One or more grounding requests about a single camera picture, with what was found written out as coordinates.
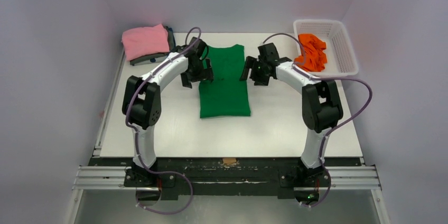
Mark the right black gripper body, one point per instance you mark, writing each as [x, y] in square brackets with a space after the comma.
[257, 69]

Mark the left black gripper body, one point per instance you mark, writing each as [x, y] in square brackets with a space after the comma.
[195, 73]

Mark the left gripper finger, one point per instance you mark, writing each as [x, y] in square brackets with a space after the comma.
[185, 80]
[207, 71]

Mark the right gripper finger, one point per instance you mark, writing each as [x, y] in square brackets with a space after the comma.
[248, 65]
[262, 80]

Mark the green t shirt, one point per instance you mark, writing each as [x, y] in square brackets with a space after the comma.
[226, 95]

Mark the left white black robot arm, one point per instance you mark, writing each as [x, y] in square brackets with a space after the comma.
[142, 105]

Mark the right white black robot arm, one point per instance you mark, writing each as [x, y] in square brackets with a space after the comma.
[321, 105]

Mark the folded grey t shirt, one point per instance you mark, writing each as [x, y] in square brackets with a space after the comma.
[142, 60]

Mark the folded blue t shirt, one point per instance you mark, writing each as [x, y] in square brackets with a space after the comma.
[172, 44]

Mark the orange t shirt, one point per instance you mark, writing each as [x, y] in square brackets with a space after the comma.
[312, 57]

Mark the folded pink t shirt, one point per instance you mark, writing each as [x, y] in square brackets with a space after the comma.
[142, 41]

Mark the white plastic basket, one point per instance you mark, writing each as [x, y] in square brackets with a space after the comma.
[340, 54]

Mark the brown tape piece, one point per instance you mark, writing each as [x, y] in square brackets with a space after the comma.
[229, 161]

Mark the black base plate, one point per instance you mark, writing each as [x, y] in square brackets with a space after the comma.
[275, 177]

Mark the aluminium rail frame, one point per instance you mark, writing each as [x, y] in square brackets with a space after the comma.
[113, 178]

